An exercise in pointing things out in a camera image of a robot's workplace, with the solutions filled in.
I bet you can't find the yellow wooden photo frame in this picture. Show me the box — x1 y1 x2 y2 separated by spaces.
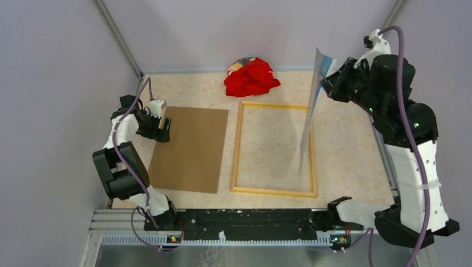
230 101 318 198

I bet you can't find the building and sky photo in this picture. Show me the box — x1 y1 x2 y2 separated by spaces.
298 47 333 177

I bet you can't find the clear plastic sheet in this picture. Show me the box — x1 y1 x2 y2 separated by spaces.
237 107 311 191

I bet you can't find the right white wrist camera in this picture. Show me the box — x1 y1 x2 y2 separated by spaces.
354 29 391 69

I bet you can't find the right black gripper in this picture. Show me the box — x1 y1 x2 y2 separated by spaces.
317 57 379 115

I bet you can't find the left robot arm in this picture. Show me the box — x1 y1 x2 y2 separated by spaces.
92 95 179 230

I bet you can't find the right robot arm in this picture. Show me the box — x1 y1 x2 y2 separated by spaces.
321 55 460 248

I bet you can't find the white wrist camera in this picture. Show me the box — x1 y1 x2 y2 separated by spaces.
354 29 391 69
148 99 167 118

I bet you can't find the red crumpled cloth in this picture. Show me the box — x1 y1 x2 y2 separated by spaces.
224 57 281 97

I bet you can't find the brown backing board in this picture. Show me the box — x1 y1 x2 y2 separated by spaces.
148 106 229 194

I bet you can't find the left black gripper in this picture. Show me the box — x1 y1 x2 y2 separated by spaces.
135 109 170 142

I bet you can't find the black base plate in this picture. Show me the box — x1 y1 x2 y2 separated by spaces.
144 209 362 241

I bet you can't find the aluminium front rail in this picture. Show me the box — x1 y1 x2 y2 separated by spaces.
79 209 436 267

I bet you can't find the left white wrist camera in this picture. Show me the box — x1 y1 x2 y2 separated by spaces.
148 99 167 118

